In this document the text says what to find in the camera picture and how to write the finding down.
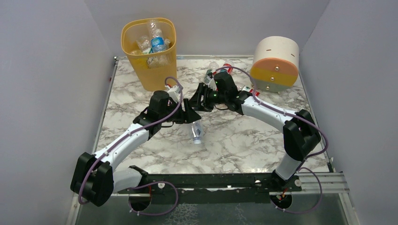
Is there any small clear bottle blue cap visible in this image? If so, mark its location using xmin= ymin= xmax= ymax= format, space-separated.
xmin=190 ymin=120 xmax=204 ymax=145

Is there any yellow juice bottle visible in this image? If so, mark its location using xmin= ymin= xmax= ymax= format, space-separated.
xmin=129 ymin=49 xmax=144 ymax=62

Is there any clear bottle bright blue label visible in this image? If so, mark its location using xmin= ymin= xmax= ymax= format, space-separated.
xmin=147 ymin=19 xmax=170 ymax=53

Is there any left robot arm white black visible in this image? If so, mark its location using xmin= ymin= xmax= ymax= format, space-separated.
xmin=70 ymin=90 xmax=201 ymax=206

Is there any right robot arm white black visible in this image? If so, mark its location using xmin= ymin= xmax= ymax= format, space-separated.
xmin=189 ymin=72 xmax=321 ymax=182

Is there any yellow plastic mesh bin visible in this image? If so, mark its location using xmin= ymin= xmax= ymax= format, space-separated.
xmin=121 ymin=18 xmax=177 ymax=91

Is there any clear bottle red blue label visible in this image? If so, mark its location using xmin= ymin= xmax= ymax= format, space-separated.
xmin=223 ymin=60 xmax=234 ymax=75

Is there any clear bottle red white label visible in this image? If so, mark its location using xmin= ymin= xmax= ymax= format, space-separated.
xmin=240 ymin=86 xmax=260 ymax=97

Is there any clear bottle dark green label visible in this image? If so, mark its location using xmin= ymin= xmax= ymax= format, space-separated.
xmin=207 ymin=61 xmax=220 ymax=72

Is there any white cylindrical container orange lid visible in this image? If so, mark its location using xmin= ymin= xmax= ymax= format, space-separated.
xmin=250 ymin=36 xmax=299 ymax=92

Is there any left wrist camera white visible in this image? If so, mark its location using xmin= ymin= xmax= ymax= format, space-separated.
xmin=165 ymin=84 xmax=182 ymax=105

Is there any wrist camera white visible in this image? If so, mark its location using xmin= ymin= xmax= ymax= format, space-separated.
xmin=204 ymin=69 xmax=216 ymax=85
xmin=165 ymin=84 xmax=182 ymax=105

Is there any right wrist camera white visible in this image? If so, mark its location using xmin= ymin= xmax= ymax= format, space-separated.
xmin=204 ymin=69 xmax=216 ymax=85

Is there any black aluminium base frame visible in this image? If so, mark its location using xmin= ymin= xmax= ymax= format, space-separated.
xmin=73 ymin=55 xmax=351 ymax=206

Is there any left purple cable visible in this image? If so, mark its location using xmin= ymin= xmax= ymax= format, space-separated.
xmin=77 ymin=76 xmax=184 ymax=217

